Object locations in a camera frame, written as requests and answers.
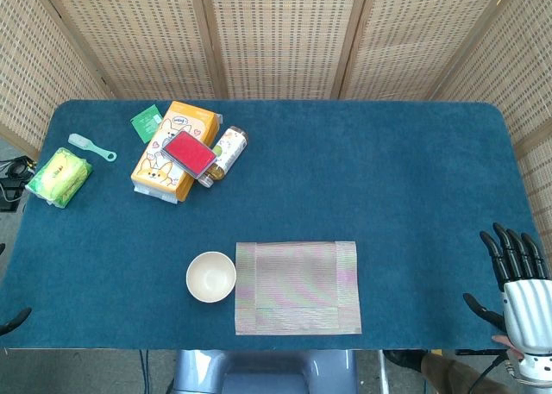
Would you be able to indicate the brown trouser leg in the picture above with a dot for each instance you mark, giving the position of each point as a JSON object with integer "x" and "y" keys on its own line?
{"x": 457, "y": 372}

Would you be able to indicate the mint green brush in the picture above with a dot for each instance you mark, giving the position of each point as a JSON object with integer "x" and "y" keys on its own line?
{"x": 92, "y": 149}

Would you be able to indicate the red flat case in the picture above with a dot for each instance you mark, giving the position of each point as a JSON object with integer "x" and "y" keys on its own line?
{"x": 189, "y": 153}

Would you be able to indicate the brown woven placemat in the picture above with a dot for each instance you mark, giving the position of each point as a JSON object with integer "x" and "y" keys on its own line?
{"x": 297, "y": 288}

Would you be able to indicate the white table leg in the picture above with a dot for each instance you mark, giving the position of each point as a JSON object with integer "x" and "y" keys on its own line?
{"x": 383, "y": 372}

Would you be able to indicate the green sachet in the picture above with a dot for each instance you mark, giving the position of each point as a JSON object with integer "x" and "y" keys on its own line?
{"x": 146, "y": 122}

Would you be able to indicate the tea bottle with label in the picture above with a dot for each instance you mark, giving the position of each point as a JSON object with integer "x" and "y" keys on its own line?
{"x": 230, "y": 150}

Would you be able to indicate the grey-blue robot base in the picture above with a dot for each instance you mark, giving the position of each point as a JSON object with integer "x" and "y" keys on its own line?
{"x": 267, "y": 372}

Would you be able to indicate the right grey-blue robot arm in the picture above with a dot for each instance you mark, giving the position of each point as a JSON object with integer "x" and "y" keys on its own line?
{"x": 537, "y": 368}

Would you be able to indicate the bamboo folding screen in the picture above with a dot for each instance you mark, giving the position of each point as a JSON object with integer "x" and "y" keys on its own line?
{"x": 280, "y": 36}

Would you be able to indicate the green yellow wipes pack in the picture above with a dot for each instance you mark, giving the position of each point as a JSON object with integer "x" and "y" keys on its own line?
{"x": 58, "y": 176}

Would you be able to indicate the blue felt table cover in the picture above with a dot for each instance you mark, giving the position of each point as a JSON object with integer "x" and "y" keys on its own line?
{"x": 388, "y": 131}

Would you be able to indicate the white bowl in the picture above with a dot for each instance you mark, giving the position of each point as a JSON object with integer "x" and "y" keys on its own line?
{"x": 210, "y": 277}

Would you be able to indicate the black shoe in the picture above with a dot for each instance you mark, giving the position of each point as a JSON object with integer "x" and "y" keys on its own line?
{"x": 403, "y": 359}

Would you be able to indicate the orange corgi tissue pack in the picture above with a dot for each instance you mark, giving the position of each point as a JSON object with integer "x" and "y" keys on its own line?
{"x": 190, "y": 118}

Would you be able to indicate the black table edge bracket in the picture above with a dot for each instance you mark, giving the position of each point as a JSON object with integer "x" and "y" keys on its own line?
{"x": 476, "y": 352}

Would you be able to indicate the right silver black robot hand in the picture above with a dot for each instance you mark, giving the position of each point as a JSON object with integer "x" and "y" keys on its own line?
{"x": 528, "y": 316}

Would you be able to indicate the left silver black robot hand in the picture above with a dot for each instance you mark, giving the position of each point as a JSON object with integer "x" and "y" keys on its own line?
{"x": 13, "y": 320}

